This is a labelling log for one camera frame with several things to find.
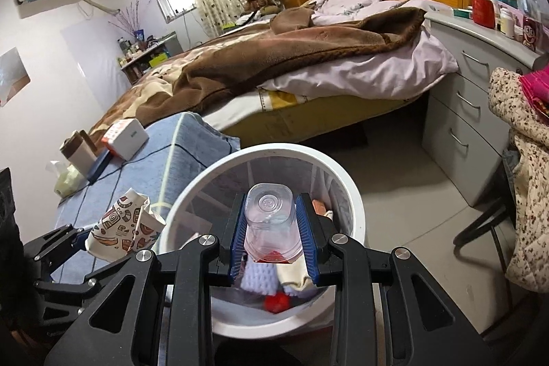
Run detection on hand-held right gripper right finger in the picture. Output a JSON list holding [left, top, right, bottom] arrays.
[[295, 191, 509, 366]]

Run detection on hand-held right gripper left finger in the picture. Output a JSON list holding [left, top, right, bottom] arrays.
[[43, 192, 248, 366]]

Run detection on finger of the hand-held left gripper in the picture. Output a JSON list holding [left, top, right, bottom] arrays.
[[22, 224, 94, 263], [34, 252, 140, 309]]

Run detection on clear bottle with red label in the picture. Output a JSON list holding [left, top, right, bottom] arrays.
[[244, 183, 301, 266]]

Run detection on printed white paper cup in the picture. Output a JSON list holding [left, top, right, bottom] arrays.
[[85, 188, 167, 264]]

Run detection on white foam net sleeve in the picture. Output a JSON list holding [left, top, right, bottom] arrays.
[[239, 263, 280, 295]]

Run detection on white trash bin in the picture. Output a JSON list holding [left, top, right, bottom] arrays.
[[155, 143, 366, 339]]

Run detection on long orange toothpaste box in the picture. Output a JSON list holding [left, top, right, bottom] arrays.
[[312, 199, 334, 221]]

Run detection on soft tissue pack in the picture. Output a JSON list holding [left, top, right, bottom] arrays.
[[46, 160, 86, 199]]

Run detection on dark blue case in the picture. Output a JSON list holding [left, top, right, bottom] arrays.
[[86, 149, 113, 184]]

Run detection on blue checked tablecloth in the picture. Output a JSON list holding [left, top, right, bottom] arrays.
[[54, 112, 241, 285]]

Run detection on beige cup with brown band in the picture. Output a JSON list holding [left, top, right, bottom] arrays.
[[59, 130, 98, 174]]

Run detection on orange and white box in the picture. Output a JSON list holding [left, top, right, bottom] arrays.
[[102, 118, 150, 161]]

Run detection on yellow bed mattress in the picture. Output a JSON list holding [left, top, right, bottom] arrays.
[[201, 85, 430, 148]]

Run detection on black metal chair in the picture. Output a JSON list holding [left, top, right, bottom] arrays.
[[452, 173, 515, 259]]

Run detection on tan patterned blanket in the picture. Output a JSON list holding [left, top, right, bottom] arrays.
[[88, 21, 284, 144]]

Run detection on pale lilac duvet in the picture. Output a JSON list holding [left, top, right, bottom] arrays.
[[257, 0, 460, 101]]

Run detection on grey drawer cabinet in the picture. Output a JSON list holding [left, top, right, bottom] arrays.
[[421, 12, 545, 208]]

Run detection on cluttered white shelf desk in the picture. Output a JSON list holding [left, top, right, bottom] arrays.
[[117, 32, 183, 86]]

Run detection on dark brown fleece blanket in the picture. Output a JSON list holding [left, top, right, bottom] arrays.
[[172, 6, 427, 122]]

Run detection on vase of dry branches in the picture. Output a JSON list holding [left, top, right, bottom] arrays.
[[108, 1, 147, 41]]

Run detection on floral quilted cloth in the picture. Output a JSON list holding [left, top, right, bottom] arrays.
[[489, 67, 549, 292]]

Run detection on wrapped air conditioner pipe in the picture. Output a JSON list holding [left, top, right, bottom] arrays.
[[71, 0, 121, 14]]

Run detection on red jar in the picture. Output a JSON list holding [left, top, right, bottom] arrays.
[[472, 0, 497, 28]]

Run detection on white pill bottle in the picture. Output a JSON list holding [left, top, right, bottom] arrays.
[[498, 8, 517, 38]]

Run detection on cartoon printed mug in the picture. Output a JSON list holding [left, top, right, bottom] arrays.
[[521, 15, 542, 49]]

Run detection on square wall mirror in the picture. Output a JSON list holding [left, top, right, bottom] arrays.
[[0, 47, 32, 108]]

